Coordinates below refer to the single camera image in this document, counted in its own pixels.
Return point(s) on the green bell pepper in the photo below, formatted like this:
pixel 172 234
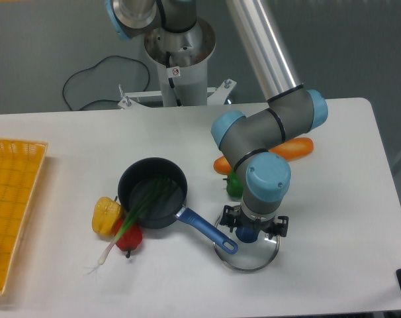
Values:
pixel 234 187

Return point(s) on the orange baguette bread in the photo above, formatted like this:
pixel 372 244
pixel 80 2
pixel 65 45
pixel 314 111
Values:
pixel 294 149

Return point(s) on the green spring onion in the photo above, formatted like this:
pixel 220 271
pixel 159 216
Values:
pixel 150 194

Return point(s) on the glass pot lid blue knob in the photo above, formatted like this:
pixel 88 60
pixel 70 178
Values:
pixel 256 249

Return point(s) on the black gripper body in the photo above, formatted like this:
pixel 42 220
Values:
pixel 255 222

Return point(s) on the red bell pepper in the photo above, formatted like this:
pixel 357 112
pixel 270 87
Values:
pixel 130 240

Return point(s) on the dark saucepan blue handle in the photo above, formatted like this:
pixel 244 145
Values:
pixel 169 210

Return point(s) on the yellow woven basket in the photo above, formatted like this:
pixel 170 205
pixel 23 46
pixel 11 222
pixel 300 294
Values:
pixel 21 162

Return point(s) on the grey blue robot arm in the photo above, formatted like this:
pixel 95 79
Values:
pixel 244 140

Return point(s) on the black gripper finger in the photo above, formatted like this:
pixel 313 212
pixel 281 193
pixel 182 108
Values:
pixel 277 227
pixel 230 217

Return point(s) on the yellow bell pepper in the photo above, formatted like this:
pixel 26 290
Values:
pixel 106 214

